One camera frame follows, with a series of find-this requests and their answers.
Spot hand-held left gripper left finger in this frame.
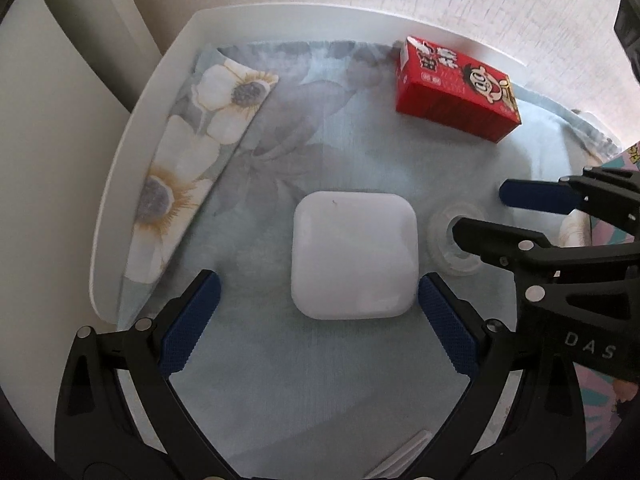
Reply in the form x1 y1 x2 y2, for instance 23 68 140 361
54 269 236 480

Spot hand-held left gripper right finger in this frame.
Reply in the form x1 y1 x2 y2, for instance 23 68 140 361
400 272 588 480

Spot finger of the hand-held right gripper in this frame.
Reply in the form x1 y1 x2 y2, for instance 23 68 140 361
499 167 640 233
452 216 640 306

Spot translucent round ring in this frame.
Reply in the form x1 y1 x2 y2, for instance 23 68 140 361
427 202 485 277

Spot colourful printed container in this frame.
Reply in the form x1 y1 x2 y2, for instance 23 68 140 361
570 142 640 431

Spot white square case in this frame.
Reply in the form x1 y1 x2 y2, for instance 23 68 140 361
291 191 419 321

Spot white plastic tray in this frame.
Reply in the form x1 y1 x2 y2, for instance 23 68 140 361
89 4 621 331

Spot red carton box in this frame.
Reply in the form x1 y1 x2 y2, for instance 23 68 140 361
395 35 522 143

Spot white plastic bars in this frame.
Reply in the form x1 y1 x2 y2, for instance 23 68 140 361
362 429 432 480

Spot floral grey cloth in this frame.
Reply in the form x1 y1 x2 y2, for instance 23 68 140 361
117 40 621 480

